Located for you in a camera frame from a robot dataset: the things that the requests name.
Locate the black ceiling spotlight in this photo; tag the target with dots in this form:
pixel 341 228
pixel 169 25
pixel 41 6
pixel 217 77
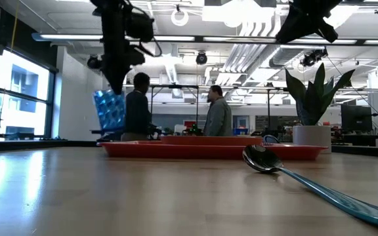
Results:
pixel 201 58
pixel 94 62

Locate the green potted plant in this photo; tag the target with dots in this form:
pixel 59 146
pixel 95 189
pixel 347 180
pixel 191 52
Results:
pixel 313 98

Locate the blue crinkled plastic bag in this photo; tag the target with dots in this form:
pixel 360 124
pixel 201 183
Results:
pixel 108 111

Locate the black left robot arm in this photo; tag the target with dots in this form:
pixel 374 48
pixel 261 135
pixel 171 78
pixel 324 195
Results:
pixel 110 3

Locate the person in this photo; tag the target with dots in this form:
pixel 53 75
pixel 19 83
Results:
pixel 218 114
pixel 137 108

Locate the white plant pot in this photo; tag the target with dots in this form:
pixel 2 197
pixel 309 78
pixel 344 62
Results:
pixel 312 139

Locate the red plastic tray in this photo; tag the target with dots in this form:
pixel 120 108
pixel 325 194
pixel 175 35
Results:
pixel 176 151

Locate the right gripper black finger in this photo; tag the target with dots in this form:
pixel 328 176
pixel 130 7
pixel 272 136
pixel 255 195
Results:
pixel 290 27

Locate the black overhead frame bar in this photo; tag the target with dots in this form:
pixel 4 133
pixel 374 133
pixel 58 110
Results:
pixel 241 40

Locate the long ceiling light strip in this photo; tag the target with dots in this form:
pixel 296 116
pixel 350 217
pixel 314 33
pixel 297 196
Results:
pixel 71 36

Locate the black ceiling mounted camera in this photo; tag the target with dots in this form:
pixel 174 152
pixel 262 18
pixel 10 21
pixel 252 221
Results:
pixel 313 58

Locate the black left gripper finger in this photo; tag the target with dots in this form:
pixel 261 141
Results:
pixel 117 80

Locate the black computer monitor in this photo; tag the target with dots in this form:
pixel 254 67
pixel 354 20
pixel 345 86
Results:
pixel 356 118

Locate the orange plastic plate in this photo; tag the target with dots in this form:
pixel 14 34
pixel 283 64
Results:
pixel 208 141

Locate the black table edge frame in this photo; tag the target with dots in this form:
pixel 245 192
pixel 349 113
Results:
pixel 28 144

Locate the black frame stand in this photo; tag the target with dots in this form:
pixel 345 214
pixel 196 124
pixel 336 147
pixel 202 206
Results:
pixel 176 86

